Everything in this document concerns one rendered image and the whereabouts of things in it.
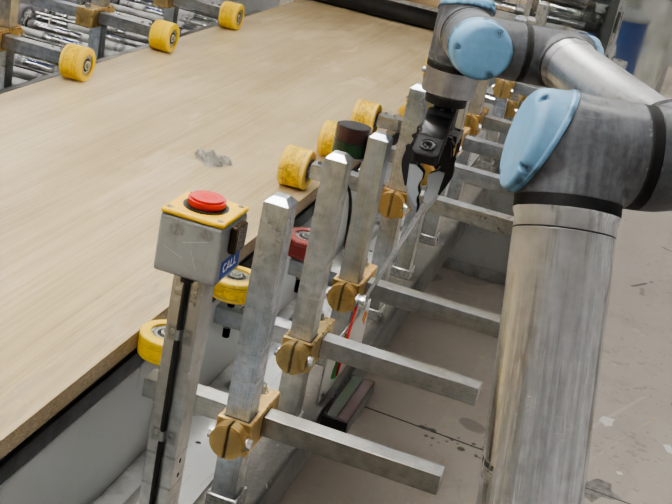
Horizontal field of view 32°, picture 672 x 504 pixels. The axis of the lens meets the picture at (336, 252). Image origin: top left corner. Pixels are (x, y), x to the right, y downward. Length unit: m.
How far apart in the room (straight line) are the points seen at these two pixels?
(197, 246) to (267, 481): 0.62
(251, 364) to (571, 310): 0.49
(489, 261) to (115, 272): 2.87
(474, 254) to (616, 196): 3.29
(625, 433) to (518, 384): 2.51
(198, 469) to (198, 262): 0.73
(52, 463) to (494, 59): 0.86
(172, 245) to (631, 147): 0.48
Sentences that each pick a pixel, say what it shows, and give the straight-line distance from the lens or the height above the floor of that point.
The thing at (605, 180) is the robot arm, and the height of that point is 1.32.
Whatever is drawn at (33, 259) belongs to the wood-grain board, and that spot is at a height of 0.90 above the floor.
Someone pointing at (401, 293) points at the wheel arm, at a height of 0.86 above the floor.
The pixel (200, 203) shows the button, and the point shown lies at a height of 1.23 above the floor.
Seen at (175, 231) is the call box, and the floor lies 1.20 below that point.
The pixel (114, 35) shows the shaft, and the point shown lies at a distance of 3.71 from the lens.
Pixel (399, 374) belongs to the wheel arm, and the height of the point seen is 0.83.
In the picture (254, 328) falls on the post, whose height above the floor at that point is 0.98.
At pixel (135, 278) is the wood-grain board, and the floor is 0.90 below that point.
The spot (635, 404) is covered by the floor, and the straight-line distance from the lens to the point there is 3.92.
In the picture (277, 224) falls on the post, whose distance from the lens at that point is 1.45.
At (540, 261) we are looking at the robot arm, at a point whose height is 1.23.
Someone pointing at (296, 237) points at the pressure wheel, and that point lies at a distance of 2.04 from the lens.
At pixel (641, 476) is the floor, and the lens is 3.51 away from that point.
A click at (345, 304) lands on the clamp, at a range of 1.98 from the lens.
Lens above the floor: 1.64
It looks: 21 degrees down
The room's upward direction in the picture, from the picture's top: 12 degrees clockwise
